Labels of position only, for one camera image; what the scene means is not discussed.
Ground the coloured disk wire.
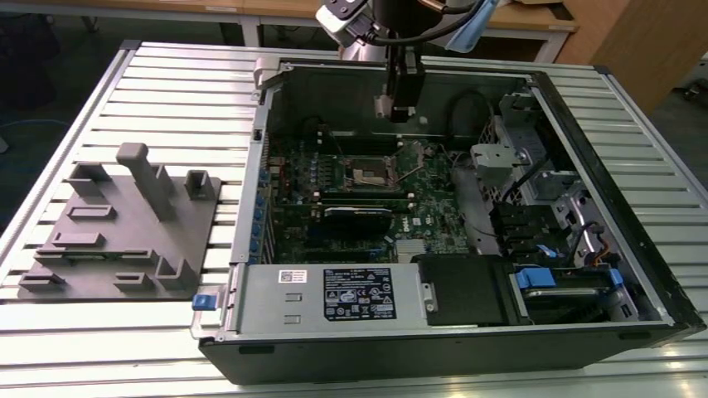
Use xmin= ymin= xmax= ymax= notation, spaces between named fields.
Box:
xmin=587 ymin=246 xmax=619 ymax=266

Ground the wooden desk with white frame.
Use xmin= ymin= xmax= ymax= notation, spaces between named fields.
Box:
xmin=0 ymin=0 xmax=247 ymax=46
xmin=242 ymin=0 xmax=579 ymax=63

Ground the silver metal drive cage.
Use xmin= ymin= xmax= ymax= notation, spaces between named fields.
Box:
xmin=474 ymin=93 xmax=626 ymax=270

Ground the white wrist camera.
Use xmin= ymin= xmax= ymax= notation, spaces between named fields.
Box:
xmin=314 ymin=0 xmax=382 ymax=46

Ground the black PC case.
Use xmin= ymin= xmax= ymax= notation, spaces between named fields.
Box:
xmin=190 ymin=56 xmax=708 ymax=385

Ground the green motherboard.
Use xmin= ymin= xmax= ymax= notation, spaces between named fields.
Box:
xmin=262 ymin=132 xmax=502 ymax=265

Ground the black disk wire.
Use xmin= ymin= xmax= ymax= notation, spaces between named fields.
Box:
xmin=567 ymin=221 xmax=603 ymax=260

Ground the CPU socket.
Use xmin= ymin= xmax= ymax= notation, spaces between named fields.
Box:
xmin=341 ymin=153 xmax=405 ymax=192

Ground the grey parts rack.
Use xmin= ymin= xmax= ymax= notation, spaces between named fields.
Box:
xmin=15 ymin=142 xmax=223 ymax=300

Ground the silver power supply with label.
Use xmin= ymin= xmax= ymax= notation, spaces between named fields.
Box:
xmin=230 ymin=261 xmax=430 ymax=335

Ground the silver chipset heatsink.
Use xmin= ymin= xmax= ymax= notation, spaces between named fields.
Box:
xmin=394 ymin=238 xmax=431 ymax=256

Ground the grey flat cable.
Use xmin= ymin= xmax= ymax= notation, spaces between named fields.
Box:
xmin=450 ymin=163 xmax=502 ymax=255

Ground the wooden cabinet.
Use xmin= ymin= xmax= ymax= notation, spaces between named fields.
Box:
xmin=557 ymin=0 xmax=708 ymax=113

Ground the metal wire locking lever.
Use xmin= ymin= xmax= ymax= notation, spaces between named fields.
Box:
xmin=395 ymin=160 xmax=430 ymax=187
xmin=327 ymin=130 xmax=349 ymax=160

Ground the silver CPU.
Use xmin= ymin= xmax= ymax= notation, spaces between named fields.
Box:
xmin=373 ymin=94 xmax=394 ymax=121

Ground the hard disk in blue carrier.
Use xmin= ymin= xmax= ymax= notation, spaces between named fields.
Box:
xmin=510 ymin=267 xmax=629 ymax=327

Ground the black graphics card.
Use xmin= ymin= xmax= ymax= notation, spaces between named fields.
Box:
xmin=321 ymin=205 xmax=394 ymax=241

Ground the silver metal bracket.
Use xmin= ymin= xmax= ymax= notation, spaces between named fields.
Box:
xmin=469 ymin=143 xmax=529 ymax=169

